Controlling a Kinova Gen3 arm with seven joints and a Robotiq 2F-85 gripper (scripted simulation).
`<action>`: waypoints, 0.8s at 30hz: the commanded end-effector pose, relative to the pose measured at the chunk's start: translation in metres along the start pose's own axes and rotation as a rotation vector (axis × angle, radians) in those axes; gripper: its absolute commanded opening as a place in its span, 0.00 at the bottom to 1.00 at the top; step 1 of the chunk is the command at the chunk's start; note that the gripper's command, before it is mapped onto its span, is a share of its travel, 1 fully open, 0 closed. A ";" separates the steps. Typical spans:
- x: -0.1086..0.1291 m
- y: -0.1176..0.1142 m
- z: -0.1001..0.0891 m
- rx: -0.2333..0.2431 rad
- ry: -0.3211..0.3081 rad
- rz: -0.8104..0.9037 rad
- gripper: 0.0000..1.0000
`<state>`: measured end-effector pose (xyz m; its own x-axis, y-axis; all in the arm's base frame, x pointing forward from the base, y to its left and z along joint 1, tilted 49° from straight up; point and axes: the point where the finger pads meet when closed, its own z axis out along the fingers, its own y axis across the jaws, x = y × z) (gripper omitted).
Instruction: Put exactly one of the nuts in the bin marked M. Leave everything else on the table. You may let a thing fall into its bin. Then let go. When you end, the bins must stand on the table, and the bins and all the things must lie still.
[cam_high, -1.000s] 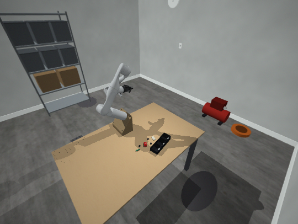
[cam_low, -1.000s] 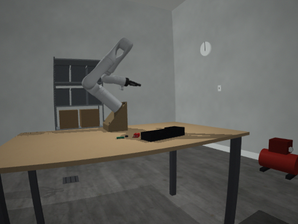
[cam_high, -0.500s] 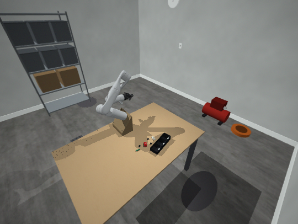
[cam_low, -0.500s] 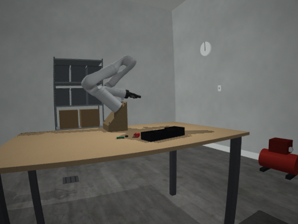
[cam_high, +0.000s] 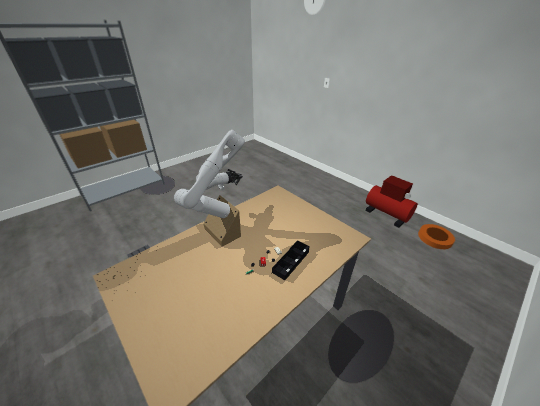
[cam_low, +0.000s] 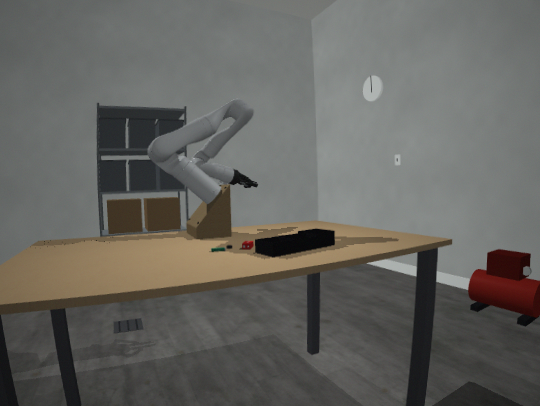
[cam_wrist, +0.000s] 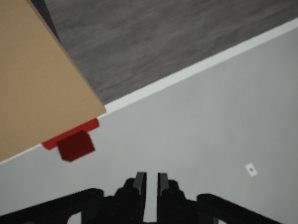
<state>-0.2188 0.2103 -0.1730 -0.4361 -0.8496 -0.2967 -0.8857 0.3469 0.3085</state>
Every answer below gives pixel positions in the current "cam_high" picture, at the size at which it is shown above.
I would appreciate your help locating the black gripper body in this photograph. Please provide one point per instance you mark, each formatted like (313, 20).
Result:
(230, 180)

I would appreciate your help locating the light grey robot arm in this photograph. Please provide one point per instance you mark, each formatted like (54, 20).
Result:
(208, 177)

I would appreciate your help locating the black rack of three bins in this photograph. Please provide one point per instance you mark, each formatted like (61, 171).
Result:
(291, 259)

